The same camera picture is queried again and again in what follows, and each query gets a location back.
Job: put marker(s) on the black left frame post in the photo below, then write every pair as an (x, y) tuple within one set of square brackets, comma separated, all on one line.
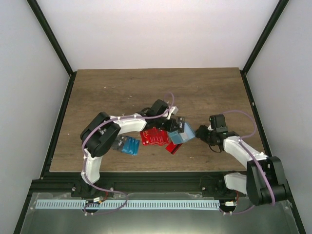
[(36, 9)]

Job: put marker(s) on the single red credit card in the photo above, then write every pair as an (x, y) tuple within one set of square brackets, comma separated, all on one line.
[(172, 148)]

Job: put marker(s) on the red credit card pile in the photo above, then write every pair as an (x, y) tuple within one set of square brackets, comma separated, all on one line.
[(154, 136)]

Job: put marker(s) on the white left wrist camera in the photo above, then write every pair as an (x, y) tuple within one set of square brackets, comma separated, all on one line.
[(172, 111)]

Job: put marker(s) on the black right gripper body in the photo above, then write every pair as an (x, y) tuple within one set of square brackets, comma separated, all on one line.
[(208, 138)]

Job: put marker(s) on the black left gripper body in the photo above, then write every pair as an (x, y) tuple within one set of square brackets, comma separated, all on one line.
[(162, 125)]

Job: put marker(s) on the blue credit card pile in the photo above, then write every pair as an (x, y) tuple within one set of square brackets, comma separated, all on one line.
[(131, 146)]

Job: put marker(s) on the black right frame post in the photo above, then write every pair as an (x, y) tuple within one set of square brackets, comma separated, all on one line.
[(276, 14)]

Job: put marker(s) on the black VIP credit card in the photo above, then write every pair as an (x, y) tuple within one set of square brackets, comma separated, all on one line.
[(181, 124)]

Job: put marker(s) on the grey metal base plate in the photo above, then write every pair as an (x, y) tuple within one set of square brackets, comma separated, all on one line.
[(277, 219)]

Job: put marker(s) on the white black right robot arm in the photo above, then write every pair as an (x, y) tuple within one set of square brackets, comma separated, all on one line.
[(264, 181)]

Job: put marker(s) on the light blue slotted cable duct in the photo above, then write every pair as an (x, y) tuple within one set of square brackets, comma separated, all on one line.
[(129, 205)]

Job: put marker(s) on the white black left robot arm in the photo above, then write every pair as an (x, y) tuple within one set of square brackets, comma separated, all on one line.
[(99, 136)]

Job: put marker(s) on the black frame post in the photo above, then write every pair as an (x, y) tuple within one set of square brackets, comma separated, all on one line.
[(276, 14), (36, 9)]

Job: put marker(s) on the black front frame rail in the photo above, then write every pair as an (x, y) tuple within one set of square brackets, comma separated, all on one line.
[(209, 183)]

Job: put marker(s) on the blue card holder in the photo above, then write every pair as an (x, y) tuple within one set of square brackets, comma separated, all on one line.
[(181, 138)]

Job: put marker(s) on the black credit card pile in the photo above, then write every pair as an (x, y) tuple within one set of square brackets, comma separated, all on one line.
[(119, 143)]

